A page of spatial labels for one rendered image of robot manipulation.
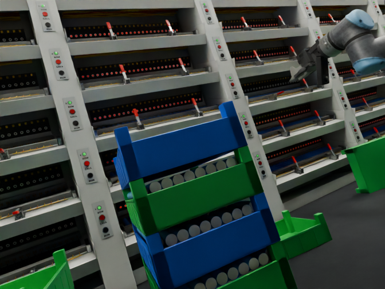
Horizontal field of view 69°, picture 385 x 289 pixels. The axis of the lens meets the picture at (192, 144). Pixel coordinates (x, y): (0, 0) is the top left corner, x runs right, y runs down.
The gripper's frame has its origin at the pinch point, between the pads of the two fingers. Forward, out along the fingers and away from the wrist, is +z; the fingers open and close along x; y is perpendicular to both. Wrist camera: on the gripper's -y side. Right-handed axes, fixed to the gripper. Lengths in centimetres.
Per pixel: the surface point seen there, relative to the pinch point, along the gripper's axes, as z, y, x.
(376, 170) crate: -4, -49, -16
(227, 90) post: 12.8, 7.1, 27.5
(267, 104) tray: 14.5, -3.0, 7.3
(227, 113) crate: -47, -25, 77
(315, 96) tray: 15.1, -4.1, -27.9
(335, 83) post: 13.6, 0.1, -45.7
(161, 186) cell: -43, -32, 90
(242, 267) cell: -42, -48, 82
